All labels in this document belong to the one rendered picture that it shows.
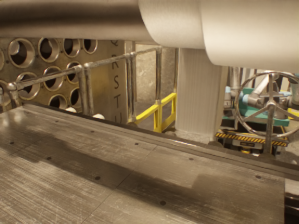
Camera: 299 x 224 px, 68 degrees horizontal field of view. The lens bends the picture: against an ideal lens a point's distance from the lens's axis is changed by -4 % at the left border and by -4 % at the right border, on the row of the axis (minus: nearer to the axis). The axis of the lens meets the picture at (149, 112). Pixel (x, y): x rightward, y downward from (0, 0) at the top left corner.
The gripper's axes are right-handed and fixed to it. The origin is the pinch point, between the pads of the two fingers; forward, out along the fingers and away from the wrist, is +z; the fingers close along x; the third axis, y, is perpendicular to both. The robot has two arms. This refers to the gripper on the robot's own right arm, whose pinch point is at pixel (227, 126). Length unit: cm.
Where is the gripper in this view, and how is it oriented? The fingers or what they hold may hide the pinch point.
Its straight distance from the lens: 191.2
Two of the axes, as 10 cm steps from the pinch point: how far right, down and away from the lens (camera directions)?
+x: -9.7, 0.4, 2.3
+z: 0.4, 10.0, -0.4
